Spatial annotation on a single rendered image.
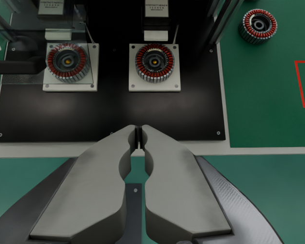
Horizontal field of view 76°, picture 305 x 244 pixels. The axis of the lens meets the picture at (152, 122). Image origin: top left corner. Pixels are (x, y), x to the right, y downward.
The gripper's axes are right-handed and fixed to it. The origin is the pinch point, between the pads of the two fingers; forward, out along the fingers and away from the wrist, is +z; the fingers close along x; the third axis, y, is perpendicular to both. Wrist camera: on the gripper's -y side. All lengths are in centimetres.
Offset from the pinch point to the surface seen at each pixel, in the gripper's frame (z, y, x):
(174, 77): 45.3, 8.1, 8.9
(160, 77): 41.9, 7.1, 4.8
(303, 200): 75, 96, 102
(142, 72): 43.1, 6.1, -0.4
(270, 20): 58, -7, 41
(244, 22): 57, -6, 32
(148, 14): 40.6, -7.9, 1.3
